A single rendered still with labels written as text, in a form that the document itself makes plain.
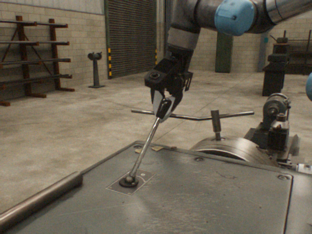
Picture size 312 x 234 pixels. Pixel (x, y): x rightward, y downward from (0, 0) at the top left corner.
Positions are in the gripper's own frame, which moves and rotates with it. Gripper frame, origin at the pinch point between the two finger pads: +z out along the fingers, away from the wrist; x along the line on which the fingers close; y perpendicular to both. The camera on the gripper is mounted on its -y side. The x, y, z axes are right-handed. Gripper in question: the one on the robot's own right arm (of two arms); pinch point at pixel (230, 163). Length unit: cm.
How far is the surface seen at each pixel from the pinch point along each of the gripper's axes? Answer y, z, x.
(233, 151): -26.0, -6.2, 15.3
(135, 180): -54, 4, 18
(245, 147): -21.2, -8.0, 14.9
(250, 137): 97, 10, -22
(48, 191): -66, 13, 19
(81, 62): 651, 684, -34
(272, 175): -39.7, -16.6, 17.3
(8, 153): 123, 328, -109
